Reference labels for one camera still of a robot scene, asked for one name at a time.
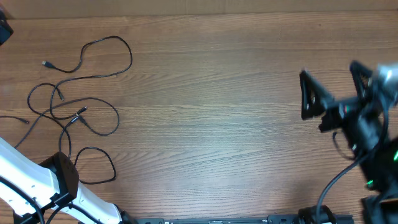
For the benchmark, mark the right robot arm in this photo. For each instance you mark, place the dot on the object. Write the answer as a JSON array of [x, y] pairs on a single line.
[[364, 120]]

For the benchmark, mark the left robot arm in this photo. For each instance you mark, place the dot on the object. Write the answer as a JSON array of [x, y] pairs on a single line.
[[31, 189]]

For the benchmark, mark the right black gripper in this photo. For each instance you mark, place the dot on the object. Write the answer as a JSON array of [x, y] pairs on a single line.
[[310, 98]]

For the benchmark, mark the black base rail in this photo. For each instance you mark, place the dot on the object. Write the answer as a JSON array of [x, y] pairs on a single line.
[[270, 219]]

